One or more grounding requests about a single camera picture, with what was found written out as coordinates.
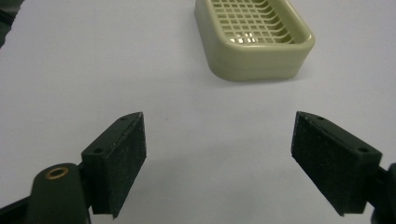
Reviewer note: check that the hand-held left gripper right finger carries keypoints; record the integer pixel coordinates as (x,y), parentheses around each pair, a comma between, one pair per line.
(330,161)

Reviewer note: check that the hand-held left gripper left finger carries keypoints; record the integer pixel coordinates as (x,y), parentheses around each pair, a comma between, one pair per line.
(116,161)

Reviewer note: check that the pale green soap dish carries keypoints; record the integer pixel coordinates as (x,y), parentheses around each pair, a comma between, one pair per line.
(255,59)

